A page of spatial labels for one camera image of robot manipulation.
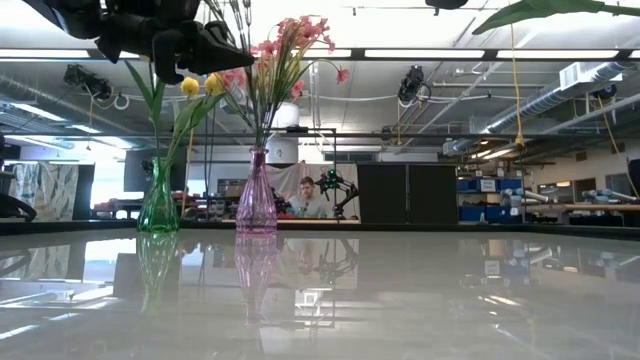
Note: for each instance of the silver ventilation duct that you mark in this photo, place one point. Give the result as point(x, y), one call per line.
point(525, 107)

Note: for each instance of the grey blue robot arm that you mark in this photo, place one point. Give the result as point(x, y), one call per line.
point(607, 195)
point(525, 195)

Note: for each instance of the wooden workbench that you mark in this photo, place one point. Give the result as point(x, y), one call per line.
point(600, 206)

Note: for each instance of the cluttered background table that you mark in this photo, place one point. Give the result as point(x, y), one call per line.
point(120, 205)

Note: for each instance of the black background robot arm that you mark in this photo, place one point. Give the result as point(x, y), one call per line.
point(332, 182)

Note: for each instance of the black curved bar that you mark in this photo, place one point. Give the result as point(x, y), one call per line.
point(20, 210)

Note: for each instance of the green glass vase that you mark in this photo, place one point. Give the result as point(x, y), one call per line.
point(158, 210)

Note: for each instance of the pink glass vase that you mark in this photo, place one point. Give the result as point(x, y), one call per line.
point(256, 200)

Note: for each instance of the blue bin shelving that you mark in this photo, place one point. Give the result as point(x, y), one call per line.
point(470, 214)

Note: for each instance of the dark wall panel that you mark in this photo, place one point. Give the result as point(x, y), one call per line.
point(132, 170)

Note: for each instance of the black partition panel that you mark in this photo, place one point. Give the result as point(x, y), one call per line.
point(382, 195)

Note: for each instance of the white cylindrical tank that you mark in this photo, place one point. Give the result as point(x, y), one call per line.
point(290, 116)

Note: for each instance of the person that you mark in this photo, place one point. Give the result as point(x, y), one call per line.
point(306, 200)

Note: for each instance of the white patterned panel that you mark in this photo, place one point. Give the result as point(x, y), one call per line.
point(45, 190)

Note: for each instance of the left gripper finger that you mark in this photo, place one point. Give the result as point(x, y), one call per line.
point(220, 55)
point(220, 30)

